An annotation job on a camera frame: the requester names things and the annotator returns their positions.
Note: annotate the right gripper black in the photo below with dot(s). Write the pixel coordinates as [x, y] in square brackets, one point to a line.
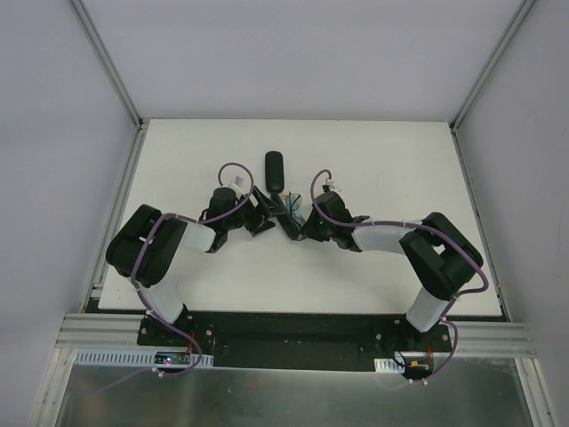
[305, 227]

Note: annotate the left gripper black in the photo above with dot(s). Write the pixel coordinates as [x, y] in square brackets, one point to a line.
[256, 212]

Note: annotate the black glasses case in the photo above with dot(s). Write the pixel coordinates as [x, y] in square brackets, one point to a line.
[291, 229]
[274, 172]

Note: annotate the metal frame clear glasses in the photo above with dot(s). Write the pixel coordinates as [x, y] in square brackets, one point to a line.
[302, 221]

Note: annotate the light blue cloth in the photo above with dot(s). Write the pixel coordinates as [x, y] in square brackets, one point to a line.
[293, 204]

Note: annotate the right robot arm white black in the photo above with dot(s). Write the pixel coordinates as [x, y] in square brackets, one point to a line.
[441, 257]

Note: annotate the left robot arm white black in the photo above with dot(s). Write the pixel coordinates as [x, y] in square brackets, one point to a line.
[143, 250]

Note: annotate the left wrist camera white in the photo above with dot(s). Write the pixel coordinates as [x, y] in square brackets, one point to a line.
[237, 182]

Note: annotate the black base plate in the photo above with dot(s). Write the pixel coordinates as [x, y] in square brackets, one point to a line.
[305, 342]

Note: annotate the right white cable duct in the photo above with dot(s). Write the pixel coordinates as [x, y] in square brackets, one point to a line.
[389, 366]

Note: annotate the white cable duct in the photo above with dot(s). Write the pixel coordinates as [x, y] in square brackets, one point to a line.
[389, 366]
[142, 358]

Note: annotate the aluminium front rail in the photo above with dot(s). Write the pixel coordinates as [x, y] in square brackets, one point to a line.
[120, 331]

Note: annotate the left white cable duct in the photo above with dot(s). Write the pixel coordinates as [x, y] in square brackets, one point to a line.
[142, 358]

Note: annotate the left aluminium frame post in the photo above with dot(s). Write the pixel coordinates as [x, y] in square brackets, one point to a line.
[102, 55]

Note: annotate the aluminium frame post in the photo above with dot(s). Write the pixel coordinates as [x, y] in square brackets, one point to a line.
[507, 37]
[102, 55]

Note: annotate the right aluminium frame post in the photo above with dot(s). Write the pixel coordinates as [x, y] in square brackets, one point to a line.
[507, 37]

